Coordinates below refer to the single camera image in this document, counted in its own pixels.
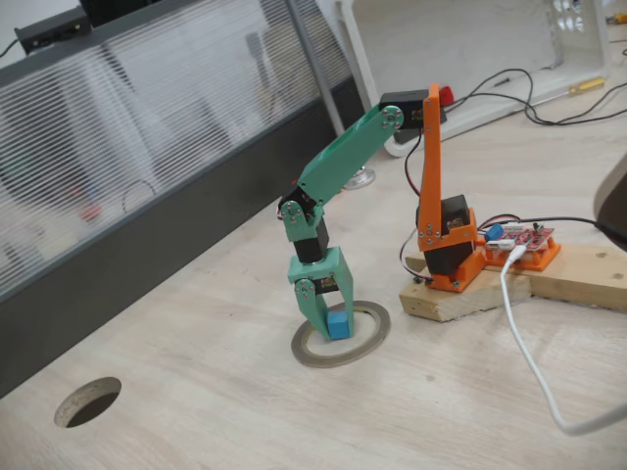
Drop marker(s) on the grey desk divider panel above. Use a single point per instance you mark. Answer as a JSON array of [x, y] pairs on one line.
[[147, 122]]

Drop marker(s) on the white plastic crate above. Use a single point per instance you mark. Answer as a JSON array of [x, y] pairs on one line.
[[465, 49]]

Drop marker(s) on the wooden base block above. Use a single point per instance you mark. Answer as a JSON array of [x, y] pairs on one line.
[[460, 303]]

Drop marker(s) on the light wooden plank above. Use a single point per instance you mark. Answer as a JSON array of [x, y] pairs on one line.
[[578, 274]]

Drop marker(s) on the black power strip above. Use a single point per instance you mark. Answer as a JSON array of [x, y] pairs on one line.
[[404, 137]]

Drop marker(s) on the yellow tool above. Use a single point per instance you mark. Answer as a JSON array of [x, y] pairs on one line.
[[617, 19]]

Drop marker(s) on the silver metal coupling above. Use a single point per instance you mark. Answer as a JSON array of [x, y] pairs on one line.
[[360, 178]]

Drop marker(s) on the red controller board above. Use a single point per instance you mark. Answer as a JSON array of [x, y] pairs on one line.
[[529, 237]]

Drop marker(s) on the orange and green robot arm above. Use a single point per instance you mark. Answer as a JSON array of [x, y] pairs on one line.
[[431, 186]]

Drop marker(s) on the blue cube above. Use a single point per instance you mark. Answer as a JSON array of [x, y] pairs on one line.
[[337, 325]]

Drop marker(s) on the red clamp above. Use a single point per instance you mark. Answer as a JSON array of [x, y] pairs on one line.
[[446, 95]]

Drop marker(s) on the black electronics box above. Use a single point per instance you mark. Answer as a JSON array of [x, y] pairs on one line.
[[54, 27]]

